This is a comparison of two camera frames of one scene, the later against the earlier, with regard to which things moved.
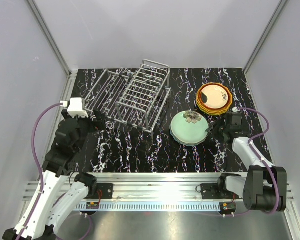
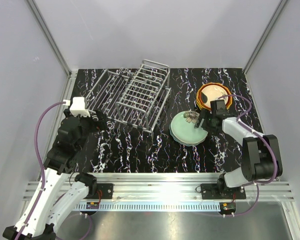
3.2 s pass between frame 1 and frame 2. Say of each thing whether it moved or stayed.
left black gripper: stayed
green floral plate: stayed
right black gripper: moved
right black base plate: stayed
